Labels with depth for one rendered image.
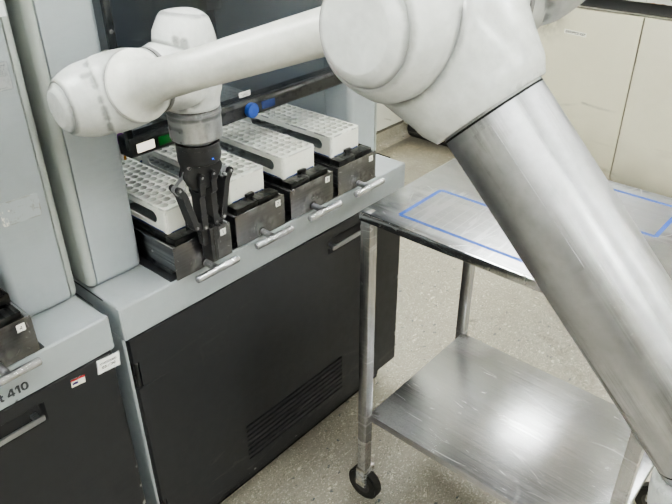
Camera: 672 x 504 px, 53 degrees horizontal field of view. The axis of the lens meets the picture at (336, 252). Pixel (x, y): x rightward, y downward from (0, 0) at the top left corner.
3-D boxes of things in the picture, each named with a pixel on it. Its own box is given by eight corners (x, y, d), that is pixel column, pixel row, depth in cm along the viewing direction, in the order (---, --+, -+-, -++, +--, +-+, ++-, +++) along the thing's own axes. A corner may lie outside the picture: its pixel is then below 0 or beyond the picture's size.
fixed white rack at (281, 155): (196, 150, 163) (193, 125, 159) (228, 138, 169) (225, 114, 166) (283, 185, 146) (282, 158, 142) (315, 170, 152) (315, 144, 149)
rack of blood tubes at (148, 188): (82, 194, 143) (76, 167, 139) (123, 178, 149) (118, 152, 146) (168, 240, 126) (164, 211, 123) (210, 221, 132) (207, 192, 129)
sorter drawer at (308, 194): (111, 142, 185) (105, 111, 180) (154, 128, 194) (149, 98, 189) (305, 228, 143) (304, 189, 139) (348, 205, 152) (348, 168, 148)
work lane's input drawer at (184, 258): (3, 179, 165) (-7, 145, 160) (56, 162, 174) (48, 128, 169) (191, 291, 124) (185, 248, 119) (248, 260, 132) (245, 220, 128)
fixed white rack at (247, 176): (142, 170, 153) (137, 144, 150) (178, 156, 159) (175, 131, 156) (229, 210, 136) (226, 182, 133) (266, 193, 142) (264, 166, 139)
